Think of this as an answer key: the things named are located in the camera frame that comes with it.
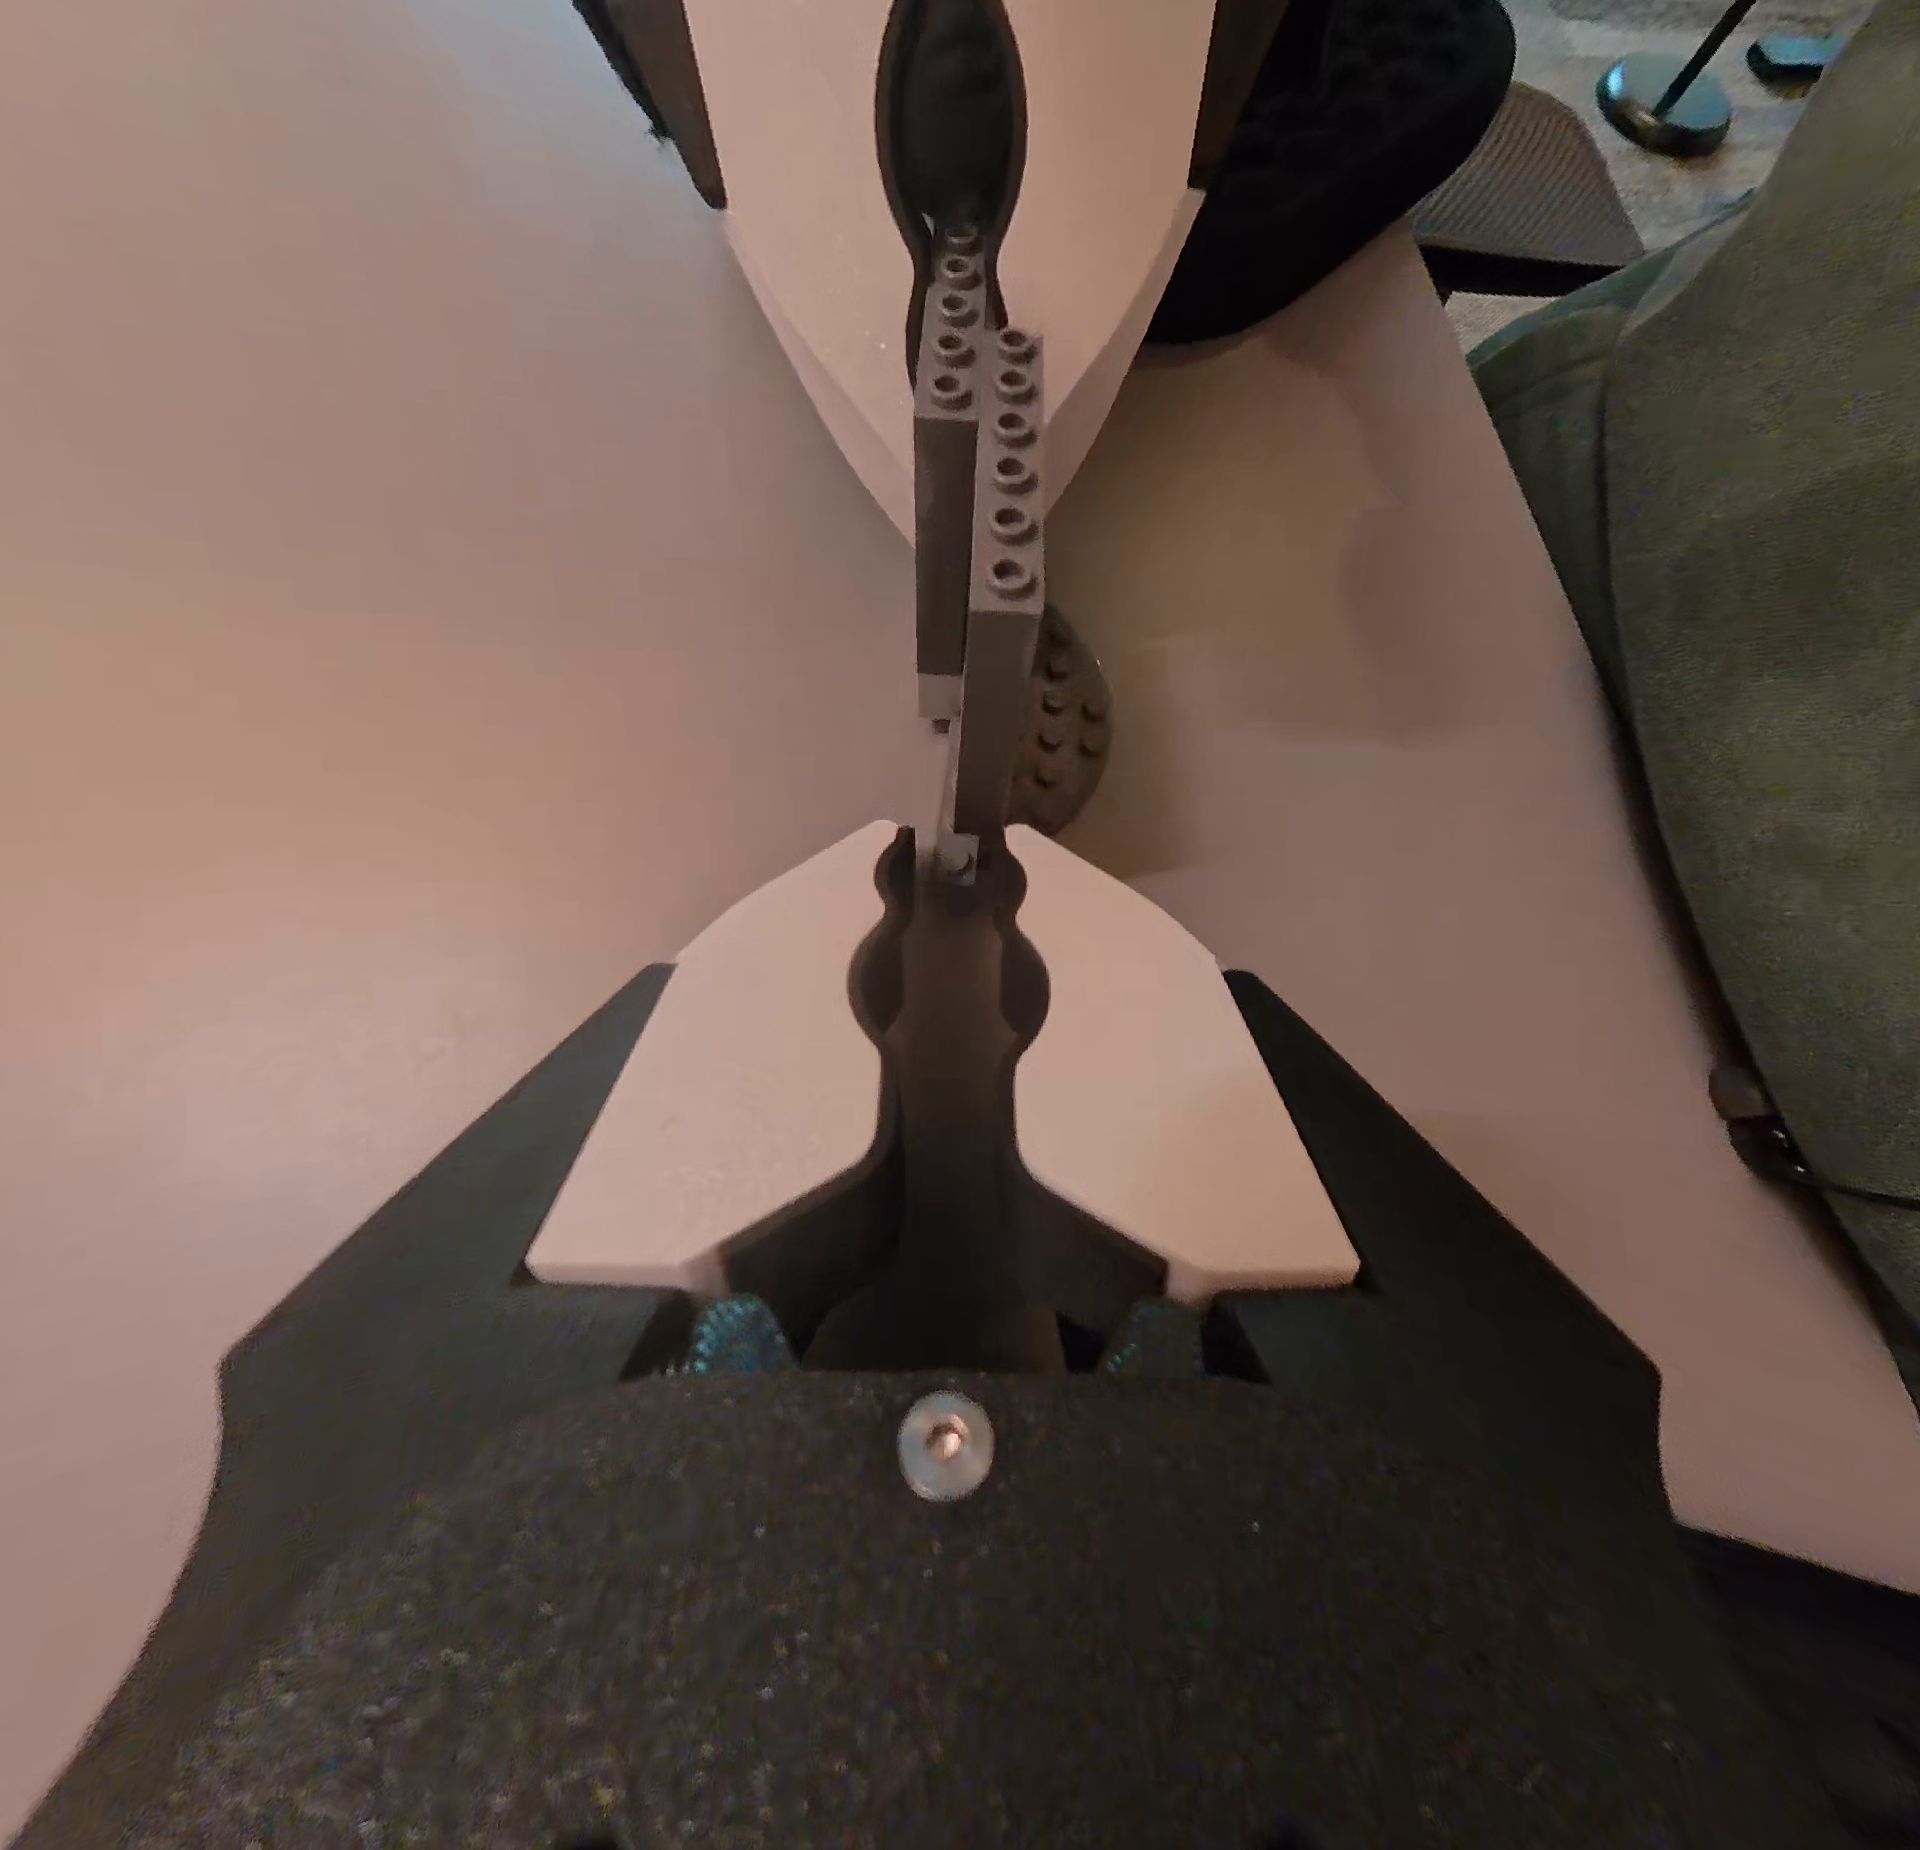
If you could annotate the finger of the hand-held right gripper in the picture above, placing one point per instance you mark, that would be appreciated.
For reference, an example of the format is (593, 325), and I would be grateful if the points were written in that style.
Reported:
(1109, 127)
(796, 156)

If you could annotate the small light grey plate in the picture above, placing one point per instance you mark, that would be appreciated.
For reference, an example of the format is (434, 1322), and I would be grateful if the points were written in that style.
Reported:
(944, 784)

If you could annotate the black pole with round foot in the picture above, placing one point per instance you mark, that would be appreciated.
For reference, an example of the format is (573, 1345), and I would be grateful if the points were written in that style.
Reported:
(1666, 111)

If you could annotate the round grey studded plate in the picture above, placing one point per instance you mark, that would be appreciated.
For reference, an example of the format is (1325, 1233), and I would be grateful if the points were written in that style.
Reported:
(1073, 726)

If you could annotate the dark ribbed cloth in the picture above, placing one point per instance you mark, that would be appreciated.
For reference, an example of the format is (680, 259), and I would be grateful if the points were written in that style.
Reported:
(1858, 1670)

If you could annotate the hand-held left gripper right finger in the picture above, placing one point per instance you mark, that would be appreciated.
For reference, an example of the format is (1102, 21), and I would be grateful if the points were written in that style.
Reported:
(1185, 1114)

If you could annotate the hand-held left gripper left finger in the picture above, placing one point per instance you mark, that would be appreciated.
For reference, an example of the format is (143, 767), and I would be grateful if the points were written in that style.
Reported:
(721, 1114)

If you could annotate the tall grey toy brick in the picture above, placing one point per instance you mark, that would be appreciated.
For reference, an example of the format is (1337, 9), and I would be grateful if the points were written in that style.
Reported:
(998, 709)
(946, 529)

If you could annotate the green sweatshirt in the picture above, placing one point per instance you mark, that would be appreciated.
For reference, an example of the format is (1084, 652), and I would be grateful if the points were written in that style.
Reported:
(1771, 529)

